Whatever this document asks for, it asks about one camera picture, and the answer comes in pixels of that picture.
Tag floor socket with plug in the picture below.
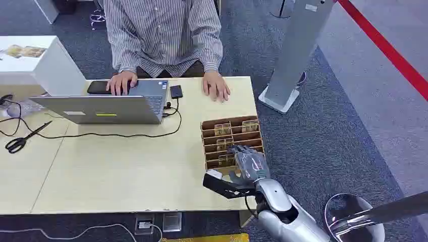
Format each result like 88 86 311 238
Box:
134 216 155 235

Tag white box with print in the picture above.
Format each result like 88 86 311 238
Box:
0 35 87 100

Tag white cabinet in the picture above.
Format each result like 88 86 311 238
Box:
33 0 60 25

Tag grey pillar stand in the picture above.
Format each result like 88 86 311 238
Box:
258 0 335 114

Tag black round stand base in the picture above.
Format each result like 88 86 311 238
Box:
269 0 297 19

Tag person's hand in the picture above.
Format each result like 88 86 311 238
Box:
202 71 231 102
105 70 138 96

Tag black looped cable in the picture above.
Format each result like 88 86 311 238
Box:
0 94 23 137

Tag grey laptop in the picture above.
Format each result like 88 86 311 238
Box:
29 80 170 126

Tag metal floor socket lid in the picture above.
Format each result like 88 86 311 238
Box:
162 212 183 233

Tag small black drive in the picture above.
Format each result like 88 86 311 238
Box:
170 85 184 100

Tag black laptop cable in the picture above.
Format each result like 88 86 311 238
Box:
0 98 183 140

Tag wooden card box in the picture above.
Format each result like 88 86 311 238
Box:
200 115 266 175

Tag yellow sheet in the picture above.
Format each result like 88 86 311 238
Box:
162 233 250 242

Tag clear plastic bag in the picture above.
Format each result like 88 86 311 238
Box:
0 99 46 118

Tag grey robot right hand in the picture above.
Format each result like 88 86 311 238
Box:
228 145 271 186

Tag black bracket pale wrist camera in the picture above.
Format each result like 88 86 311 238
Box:
202 169 257 200

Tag card with printed face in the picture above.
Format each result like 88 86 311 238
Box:
241 119 260 133
213 122 233 136
216 137 234 152

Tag person's left hand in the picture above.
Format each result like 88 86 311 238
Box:
202 71 231 102

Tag white floor cable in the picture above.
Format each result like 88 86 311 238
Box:
0 223 164 242

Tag chrome stool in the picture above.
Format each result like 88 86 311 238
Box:
323 191 428 242

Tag black scissors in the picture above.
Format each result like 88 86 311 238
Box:
5 120 53 154

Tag person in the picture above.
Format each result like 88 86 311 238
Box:
102 0 224 79

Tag person's right hand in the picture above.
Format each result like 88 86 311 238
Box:
105 70 138 96

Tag black smartphone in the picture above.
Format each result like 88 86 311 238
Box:
87 80 131 95

